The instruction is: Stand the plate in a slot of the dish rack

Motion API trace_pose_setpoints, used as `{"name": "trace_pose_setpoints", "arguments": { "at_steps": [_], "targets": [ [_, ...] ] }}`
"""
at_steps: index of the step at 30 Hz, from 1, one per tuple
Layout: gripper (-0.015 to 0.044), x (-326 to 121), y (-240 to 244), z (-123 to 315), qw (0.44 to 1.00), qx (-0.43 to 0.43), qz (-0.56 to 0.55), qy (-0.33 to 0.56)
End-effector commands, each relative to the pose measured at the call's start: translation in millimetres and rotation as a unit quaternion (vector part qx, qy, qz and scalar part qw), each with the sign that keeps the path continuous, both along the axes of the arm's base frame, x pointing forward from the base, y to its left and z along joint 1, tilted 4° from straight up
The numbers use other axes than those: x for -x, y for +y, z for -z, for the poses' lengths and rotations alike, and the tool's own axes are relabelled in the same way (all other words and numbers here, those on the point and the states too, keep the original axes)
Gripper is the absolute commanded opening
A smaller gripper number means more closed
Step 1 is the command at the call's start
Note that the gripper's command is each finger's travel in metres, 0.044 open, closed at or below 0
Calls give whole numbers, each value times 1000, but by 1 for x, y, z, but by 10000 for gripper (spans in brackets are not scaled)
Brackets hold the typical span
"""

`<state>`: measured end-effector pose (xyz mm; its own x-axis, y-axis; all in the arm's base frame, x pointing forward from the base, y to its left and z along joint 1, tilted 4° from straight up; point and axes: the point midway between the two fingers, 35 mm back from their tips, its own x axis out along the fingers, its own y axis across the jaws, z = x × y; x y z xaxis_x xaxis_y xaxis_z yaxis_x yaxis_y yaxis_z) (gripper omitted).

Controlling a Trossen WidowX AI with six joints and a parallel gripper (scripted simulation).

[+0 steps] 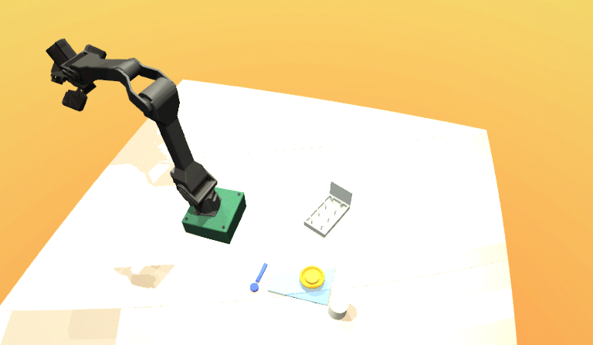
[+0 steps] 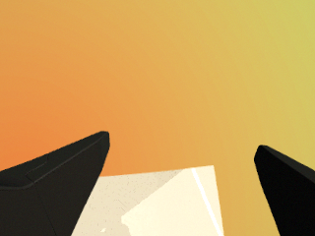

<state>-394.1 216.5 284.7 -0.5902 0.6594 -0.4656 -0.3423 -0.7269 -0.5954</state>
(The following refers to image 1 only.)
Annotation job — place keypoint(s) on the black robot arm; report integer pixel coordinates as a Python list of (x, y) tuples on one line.
[(158, 101)]

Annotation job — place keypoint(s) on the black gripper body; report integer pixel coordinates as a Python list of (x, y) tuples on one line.
[(76, 100)]

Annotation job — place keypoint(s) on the white cylinder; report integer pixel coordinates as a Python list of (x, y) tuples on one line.
[(338, 307)]

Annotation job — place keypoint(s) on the light blue flat mat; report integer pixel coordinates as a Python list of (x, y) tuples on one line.
[(286, 276)]

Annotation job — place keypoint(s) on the yellow plate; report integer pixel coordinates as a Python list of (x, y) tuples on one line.
[(312, 277)]

